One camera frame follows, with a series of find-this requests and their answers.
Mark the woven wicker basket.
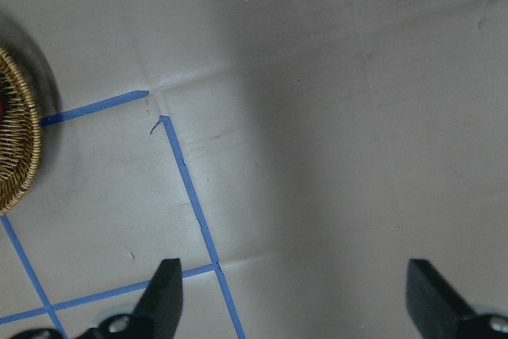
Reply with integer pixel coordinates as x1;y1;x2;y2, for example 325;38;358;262
1;48;42;215

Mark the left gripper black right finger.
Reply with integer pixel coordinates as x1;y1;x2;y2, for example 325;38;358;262
406;259;507;339

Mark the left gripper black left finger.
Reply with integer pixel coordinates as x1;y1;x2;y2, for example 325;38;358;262
80;259;183;339

